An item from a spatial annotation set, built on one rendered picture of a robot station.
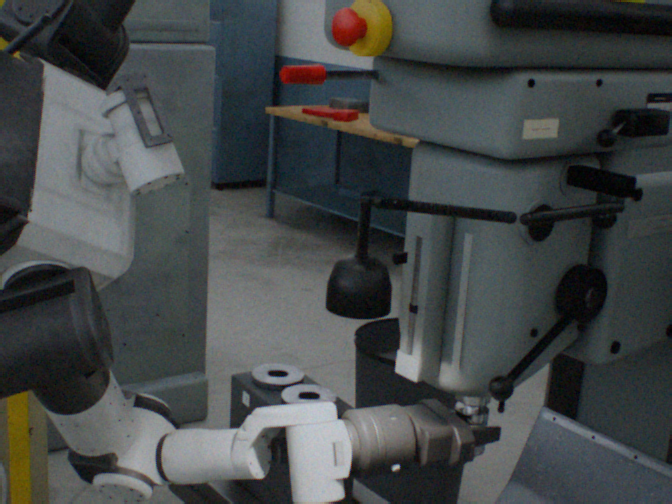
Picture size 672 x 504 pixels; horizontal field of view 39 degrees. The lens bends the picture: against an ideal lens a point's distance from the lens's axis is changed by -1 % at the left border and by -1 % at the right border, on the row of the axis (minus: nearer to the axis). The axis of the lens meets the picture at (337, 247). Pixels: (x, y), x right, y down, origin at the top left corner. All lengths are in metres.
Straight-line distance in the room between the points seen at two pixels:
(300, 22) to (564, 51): 7.56
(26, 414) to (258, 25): 6.06
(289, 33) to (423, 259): 7.63
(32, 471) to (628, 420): 1.94
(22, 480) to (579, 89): 2.29
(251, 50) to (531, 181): 7.48
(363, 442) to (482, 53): 0.50
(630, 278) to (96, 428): 0.70
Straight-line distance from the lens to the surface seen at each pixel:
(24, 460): 3.00
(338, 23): 1.01
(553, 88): 1.07
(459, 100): 1.08
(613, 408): 1.63
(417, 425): 1.24
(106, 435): 1.21
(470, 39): 0.97
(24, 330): 1.06
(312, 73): 1.10
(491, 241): 1.12
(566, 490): 1.67
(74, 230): 1.11
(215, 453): 1.24
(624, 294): 1.28
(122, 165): 1.10
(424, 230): 1.12
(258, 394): 1.59
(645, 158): 1.26
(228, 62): 8.41
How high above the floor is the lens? 1.80
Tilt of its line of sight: 15 degrees down
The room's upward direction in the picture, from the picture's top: 4 degrees clockwise
